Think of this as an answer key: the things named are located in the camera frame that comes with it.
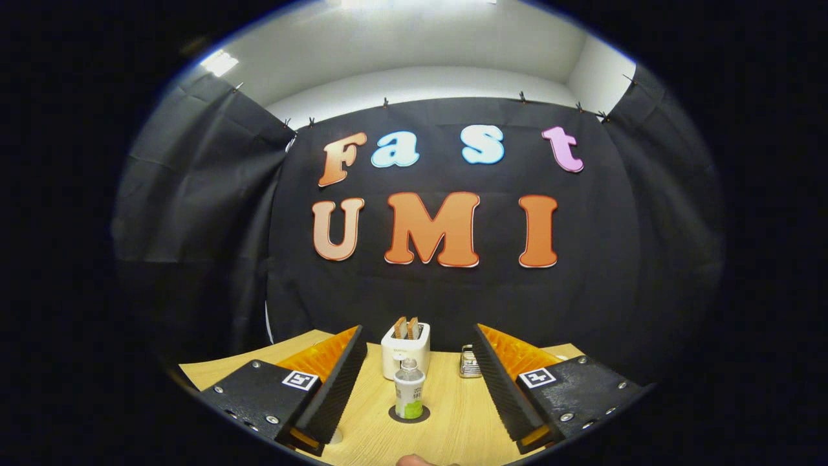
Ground wooden table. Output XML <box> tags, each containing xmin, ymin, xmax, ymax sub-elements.
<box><xmin>179</xmin><ymin>329</ymin><xmax>586</xmax><ymax>466</ymax></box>

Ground small cream toaster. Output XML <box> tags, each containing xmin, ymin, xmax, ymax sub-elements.
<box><xmin>380</xmin><ymin>322</ymin><xmax>431</xmax><ymax>381</ymax></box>

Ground dark brown round coaster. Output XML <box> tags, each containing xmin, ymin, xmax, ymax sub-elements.
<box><xmin>388</xmin><ymin>405</ymin><xmax>431</xmax><ymax>424</ymax></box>

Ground metal wire holder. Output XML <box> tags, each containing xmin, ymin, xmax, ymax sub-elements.
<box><xmin>459</xmin><ymin>345</ymin><xmax>483</xmax><ymax>379</ymax></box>

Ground small ceiling light panel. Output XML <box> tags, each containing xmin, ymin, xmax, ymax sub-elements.
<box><xmin>199</xmin><ymin>50</ymin><xmax>240</xmax><ymax>77</ymax></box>

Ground clear plastic juice bottle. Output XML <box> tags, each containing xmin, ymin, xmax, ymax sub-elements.
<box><xmin>394</xmin><ymin>357</ymin><xmax>426</xmax><ymax>420</ymax></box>

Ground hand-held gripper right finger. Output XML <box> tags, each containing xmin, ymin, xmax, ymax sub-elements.
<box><xmin>472</xmin><ymin>324</ymin><xmax>651</xmax><ymax>455</ymax></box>

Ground large ceiling light panel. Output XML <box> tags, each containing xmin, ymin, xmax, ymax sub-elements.
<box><xmin>340</xmin><ymin>0</ymin><xmax>499</xmax><ymax>9</ymax></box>

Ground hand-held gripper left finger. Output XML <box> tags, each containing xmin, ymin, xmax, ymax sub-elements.
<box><xmin>199</xmin><ymin>325</ymin><xmax>368</xmax><ymax>458</ymax></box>

